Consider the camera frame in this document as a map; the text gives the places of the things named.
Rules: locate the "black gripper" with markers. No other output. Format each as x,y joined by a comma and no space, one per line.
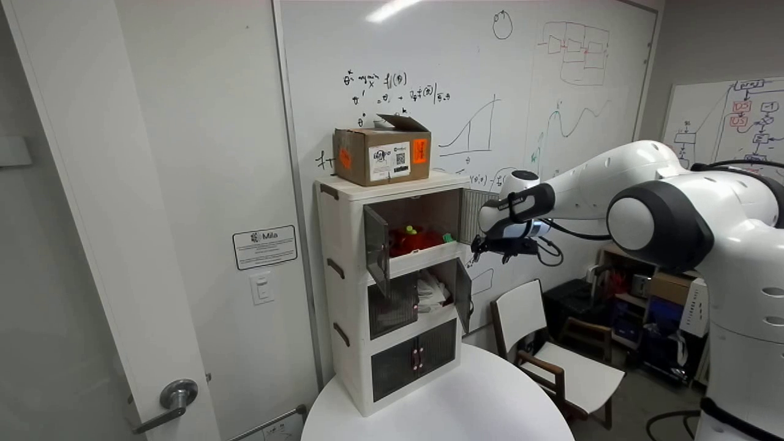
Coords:
514,245

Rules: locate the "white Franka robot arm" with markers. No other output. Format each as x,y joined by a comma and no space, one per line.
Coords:
736,270

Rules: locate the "metal door knob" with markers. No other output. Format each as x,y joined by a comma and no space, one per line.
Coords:
421,356
412,358

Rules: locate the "white three-tier cabinet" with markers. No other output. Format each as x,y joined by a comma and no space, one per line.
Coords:
344,309

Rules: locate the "white room door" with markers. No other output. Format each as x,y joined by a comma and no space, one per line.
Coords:
100,205

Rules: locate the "white crumpled item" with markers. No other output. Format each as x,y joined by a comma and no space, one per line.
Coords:
431,295

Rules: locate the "red toy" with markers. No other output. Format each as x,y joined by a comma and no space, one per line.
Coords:
407,240

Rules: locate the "black storage crate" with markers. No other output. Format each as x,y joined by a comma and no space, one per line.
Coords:
568,303

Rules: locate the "brown cardboard box with labels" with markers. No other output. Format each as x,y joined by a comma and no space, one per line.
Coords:
363,155

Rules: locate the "wooden shelf unit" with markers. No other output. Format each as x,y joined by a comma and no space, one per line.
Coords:
627,314

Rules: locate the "small plain brown box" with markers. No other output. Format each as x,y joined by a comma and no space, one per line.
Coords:
669,287

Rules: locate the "blue storage bin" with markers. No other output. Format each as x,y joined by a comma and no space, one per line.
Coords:
663,326

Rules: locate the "small whiteboard with coloured drawings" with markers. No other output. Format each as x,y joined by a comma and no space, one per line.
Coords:
736,113

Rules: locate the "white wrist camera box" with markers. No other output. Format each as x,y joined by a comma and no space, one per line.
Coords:
522,232

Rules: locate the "white chair with wooden frame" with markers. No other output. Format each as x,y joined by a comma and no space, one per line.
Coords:
573,375

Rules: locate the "large wall whiteboard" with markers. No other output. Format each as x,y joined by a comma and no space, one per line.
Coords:
506,64

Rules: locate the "white wall notice sign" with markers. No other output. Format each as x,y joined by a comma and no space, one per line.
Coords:
266,249

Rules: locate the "white light switch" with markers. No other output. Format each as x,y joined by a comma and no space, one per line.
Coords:
264,291

